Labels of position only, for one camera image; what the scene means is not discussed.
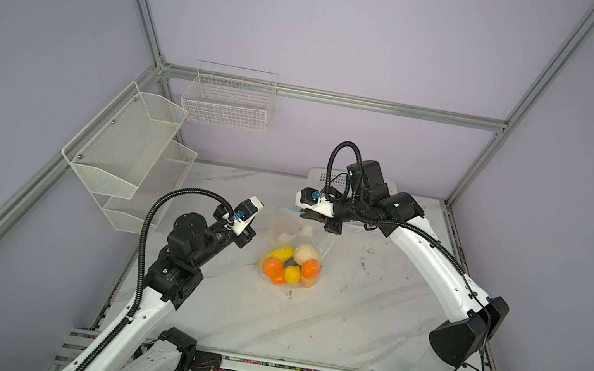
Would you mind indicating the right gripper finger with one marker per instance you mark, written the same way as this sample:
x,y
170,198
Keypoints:
x,y
308,214
333,228

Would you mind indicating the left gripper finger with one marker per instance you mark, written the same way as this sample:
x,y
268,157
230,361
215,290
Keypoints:
x,y
245,237
222,213

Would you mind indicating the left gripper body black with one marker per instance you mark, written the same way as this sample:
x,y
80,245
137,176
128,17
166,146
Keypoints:
x,y
220,238

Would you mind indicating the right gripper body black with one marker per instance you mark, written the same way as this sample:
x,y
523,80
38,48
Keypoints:
x,y
347,207

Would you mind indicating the clear zip top bag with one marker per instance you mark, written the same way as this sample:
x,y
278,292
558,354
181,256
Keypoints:
x,y
286,228

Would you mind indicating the white garlic bulb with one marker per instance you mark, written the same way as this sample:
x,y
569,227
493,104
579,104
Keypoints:
x,y
305,251

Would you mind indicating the orange tangerine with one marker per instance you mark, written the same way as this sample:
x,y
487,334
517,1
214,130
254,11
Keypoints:
x,y
278,281
273,268
311,269

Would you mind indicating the orange tangerine back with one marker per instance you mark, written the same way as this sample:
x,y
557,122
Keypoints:
x,y
311,269

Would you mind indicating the orange tangerine front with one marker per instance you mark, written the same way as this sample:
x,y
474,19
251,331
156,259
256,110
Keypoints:
x,y
278,281

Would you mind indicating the small yellow lemon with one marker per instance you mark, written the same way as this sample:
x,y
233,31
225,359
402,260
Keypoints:
x,y
292,275

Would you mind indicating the black avocado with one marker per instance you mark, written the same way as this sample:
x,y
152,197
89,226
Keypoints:
x,y
290,263

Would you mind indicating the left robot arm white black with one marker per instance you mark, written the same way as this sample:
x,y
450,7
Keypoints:
x,y
164,286

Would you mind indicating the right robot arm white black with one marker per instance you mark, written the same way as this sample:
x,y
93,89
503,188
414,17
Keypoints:
x,y
472,316

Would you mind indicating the lower white mesh shelf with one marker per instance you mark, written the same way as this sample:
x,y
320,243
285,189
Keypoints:
x,y
167,174

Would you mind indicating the white mesh shelf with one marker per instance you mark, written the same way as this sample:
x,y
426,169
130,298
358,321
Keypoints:
x,y
114,153
167,174

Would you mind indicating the upper white mesh shelf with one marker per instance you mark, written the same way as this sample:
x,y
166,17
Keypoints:
x,y
114,153

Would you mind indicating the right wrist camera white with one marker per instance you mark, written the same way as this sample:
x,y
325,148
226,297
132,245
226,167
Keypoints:
x,y
312,200

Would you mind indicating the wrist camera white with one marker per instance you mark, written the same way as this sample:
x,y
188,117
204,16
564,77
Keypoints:
x,y
245,213
312,200

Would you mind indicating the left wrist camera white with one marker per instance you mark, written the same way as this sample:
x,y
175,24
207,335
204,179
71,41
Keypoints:
x,y
245,213

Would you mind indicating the white wire wall basket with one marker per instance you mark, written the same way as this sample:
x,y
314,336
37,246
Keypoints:
x,y
231,97

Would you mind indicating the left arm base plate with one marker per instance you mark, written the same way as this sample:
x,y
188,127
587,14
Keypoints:
x,y
200,360

